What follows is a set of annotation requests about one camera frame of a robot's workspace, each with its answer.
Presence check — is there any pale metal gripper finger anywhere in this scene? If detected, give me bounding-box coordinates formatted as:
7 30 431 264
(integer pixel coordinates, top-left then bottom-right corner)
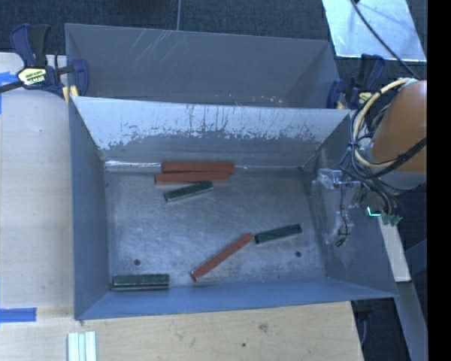
324 208 349 246
310 168 343 191

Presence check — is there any dark green flat block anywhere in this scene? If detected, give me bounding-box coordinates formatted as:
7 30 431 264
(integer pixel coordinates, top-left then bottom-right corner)
253 223 304 245
110 273 171 292
162 180 215 204

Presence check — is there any red-brown flat block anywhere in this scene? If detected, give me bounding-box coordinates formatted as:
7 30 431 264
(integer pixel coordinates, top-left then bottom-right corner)
189 232 255 283
154 171 231 186
161 161 236 174

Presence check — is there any grey metal bin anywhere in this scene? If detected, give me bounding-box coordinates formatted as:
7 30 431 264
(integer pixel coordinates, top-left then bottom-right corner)
64 23 400 321

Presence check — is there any pale wood flat board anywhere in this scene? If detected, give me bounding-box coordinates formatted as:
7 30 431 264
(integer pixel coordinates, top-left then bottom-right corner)
0 88 76 310

